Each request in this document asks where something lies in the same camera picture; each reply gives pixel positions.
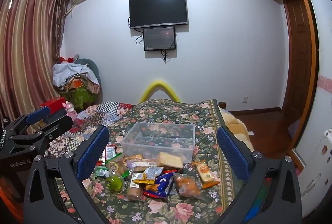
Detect wooden door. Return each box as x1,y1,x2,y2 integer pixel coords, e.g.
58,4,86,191
282,0,316,151

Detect large black wall television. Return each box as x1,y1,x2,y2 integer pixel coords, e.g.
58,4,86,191
129,0,188,29

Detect red white snack packet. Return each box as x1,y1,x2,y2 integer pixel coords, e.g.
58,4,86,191
101,144,116,162

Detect pink plush toy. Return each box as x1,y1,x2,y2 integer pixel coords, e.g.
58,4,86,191
62,101,77,121

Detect silver yellow snack packet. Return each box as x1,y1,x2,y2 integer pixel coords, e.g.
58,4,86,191
134,167,164,184

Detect yellow foam arch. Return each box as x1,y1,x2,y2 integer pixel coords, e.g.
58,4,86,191
139,80,181,103

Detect clear bag orange pastries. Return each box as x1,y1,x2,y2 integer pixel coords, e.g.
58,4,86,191
173,172,203,199

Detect striped red curtain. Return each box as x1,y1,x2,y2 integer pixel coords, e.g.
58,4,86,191
1,0,70,120

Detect brown cookie tube pack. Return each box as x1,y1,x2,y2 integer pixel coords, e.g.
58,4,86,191
127,172,143,201

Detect blue round cracker bag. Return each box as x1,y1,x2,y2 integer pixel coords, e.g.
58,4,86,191
143,172,173,199

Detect small black wall monitor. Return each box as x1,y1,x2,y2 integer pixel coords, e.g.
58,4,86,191
143,27,176,51

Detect green bread bag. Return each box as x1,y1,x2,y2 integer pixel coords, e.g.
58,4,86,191
106,153,129,178

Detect small green white packet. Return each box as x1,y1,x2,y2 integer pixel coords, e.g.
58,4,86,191
93,165,110,178

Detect red box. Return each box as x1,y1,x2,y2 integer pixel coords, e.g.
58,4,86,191
39,97,65,115

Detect orange label biscuit pack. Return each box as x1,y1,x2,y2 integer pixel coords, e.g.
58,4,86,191
191,161,220,189

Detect white wall socket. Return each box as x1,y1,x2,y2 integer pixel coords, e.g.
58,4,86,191
242,96,248,103

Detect caramel puffed rice pack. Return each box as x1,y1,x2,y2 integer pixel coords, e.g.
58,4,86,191
123,154,157,172

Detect green round candy container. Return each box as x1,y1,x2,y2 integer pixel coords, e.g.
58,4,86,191
106,175,125,192

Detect beige rice cracker block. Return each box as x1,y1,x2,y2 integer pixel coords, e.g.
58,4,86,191
156,152,183,169

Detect yellow beige blanket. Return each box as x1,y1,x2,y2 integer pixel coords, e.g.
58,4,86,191
219,108,254,152

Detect pile of clothes and bags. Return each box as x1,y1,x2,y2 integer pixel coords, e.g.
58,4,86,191
52,55,102,111

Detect clear plastic storage bin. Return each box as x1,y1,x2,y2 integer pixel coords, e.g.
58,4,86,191
120,122,195,163

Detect patchwork quilt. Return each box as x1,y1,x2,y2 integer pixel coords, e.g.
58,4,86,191
44,102,133,158

